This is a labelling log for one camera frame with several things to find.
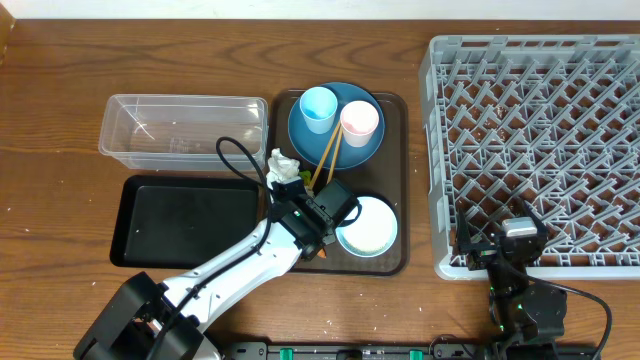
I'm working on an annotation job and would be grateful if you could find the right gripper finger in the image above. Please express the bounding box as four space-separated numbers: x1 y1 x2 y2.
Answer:
456 208 472 250
517 198 549 235

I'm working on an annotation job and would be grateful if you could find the white tissue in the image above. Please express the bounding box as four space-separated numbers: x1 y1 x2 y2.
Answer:
266 148 300 187

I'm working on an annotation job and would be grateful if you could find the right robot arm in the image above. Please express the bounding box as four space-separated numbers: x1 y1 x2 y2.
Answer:
456 202 567 359

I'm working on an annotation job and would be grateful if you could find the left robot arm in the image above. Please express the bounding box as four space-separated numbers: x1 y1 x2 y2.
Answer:
73 180 353 359

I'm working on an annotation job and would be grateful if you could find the grey dishwasher rack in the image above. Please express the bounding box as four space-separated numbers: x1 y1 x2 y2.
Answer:
419 35 639 280

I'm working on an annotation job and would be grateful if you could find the green vegetable scrap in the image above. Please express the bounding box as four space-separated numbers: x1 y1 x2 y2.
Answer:
299 170 312 185

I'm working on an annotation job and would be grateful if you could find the wooden chopstick right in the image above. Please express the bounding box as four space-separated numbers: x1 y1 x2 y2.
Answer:
326 125 343 184

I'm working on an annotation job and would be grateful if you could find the wooden chopstick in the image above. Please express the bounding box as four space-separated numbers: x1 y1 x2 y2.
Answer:
326 125 343 184
307 131 334 190

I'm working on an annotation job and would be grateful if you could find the light blue bowl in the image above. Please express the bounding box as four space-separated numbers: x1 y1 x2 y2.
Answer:
336 196 398 258

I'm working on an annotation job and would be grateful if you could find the dark blue plate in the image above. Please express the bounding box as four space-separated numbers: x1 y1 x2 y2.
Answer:
288 82 386 170

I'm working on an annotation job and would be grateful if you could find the brown serving tray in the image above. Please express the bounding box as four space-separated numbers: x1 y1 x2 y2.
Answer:
291 82 409 277

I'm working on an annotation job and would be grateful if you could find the wooden chopstick left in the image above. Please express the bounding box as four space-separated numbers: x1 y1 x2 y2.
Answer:
307 131 334 190

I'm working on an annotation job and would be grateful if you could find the pink cup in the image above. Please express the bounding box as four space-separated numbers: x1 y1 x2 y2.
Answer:
340 100 380 148

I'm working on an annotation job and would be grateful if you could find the light blue cup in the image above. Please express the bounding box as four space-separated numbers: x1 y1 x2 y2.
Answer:
299 86 338 135

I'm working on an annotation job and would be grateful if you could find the black tray bin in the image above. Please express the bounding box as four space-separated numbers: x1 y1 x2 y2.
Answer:
110 175 259 269

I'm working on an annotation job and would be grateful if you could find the clear plastic bin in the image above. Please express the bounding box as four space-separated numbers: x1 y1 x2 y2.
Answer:
99 94 268 172

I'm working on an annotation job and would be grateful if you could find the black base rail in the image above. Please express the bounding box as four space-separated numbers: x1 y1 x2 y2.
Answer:
219 340 599 360

